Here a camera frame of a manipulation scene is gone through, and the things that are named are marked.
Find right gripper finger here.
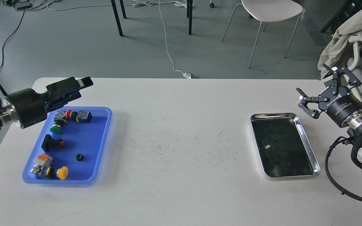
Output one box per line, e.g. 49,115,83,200
296,88,327,119
322,64,362,94

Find white floor cable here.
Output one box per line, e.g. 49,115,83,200
133,0,198,79

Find white chair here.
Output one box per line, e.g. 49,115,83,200
221,0,304,68

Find orange grey terminal block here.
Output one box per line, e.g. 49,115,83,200
33,153,53,167

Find green push button switch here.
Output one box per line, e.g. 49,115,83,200
49,111,67,134

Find red push button switch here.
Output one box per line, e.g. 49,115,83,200
65,109,78,121

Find beige jacket on chair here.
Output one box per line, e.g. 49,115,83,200
317,10,362,77

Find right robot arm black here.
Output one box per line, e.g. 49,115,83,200
296,64,362,202

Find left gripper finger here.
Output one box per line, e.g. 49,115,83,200
46,76,93,109
46,77,80,98

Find black table leg right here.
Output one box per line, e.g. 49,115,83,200
187,0,193,35

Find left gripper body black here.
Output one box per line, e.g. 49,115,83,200
4,88,74,129

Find blue plastic tray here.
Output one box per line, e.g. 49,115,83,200
22,107,112,185

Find black square push button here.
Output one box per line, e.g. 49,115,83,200
41,134,66,152

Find black switch contact block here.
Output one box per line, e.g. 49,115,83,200
75,110,92,123

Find yellow push button switch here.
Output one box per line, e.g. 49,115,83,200
30,165,69,180

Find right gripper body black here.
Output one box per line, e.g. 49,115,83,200
319,86,362,128

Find silver metal tray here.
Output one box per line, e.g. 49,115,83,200
250,112,321,179

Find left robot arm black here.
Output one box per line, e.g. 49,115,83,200
0,77,93,130

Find black table leg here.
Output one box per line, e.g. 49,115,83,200
111,0,127,37
187,0,193,35

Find black floor cable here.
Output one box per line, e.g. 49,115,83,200
0,0,56,74

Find black table leg left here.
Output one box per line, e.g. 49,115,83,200
111,0,127,37

